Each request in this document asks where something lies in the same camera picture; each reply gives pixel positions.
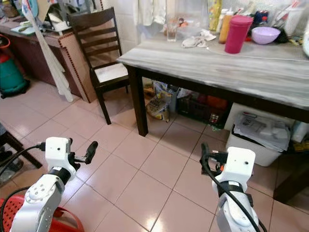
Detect long white wrapped bundle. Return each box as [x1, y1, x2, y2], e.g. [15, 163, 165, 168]
[21, 0, 74, 103]

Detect orange bottle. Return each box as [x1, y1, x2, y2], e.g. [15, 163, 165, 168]
[218, 10, 235, 44]

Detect white plastic bin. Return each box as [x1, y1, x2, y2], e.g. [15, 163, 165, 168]
[224, 102, 296, 167]

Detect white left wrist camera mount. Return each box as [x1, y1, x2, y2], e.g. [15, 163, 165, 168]
[44, 137, 71, 171]

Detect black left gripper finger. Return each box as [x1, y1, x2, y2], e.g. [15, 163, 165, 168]
[84, 141, 98, 164]

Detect red plastic stool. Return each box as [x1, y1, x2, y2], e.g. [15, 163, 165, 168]
[0, 194, 84, 232]

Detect dark low stool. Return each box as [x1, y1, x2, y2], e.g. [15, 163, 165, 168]
[0, 130, 43, 170]

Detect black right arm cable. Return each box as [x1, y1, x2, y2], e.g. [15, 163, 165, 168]
[202, 163, 263, 232]

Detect clear drinking glass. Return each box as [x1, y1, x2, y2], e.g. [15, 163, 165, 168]
[166, 18, 179, 42]

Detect yellow packet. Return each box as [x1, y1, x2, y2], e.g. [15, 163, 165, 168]
[207, 0, 222, 32]

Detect pink plastic tumbler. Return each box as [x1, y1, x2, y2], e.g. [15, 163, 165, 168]
[224, 14, 254, 54]

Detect bagged newspapers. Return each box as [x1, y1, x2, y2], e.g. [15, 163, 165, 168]
[232, 112, 293, 153]

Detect black plastic crate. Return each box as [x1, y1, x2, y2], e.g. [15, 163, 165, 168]
[176, 91, 230, 130]

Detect dark wood marble-top table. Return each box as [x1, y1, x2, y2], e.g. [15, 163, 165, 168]
[118, 36, 309, 203]

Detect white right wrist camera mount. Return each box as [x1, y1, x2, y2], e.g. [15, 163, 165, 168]
[220, 147, 256, 187]

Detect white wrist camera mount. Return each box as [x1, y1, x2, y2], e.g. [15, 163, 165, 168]
[44, 137, 71, 171]
[220, 147, 256, 187]

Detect green gas cylinder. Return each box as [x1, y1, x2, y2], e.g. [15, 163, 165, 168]
[0, 49, 28, 99]

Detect crumpled white cloth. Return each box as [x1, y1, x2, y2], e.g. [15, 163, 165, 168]
[181, 29, 217, 49]

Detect white hanging towel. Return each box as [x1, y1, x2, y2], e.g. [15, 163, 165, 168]
[135, 0, 168, 28]

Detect printed plastic bag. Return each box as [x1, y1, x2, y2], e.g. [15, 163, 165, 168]
[145, 79, 177, 122]

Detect purple plastic bowl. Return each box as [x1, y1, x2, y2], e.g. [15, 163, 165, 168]
[252, 26, 281, 45]

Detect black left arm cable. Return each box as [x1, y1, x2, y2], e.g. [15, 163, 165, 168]
[0, 143, 47, 182]

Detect dark wooden slat-back chair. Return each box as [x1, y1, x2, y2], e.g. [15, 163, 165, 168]
[66, 7, 131, 126]

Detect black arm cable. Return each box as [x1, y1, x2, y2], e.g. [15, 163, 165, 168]
[0, 143, 47, 182]
[202, 163, 263, 232]

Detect brown wooden sideboard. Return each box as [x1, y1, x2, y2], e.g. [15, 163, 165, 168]
[0, 21, 98, 104]

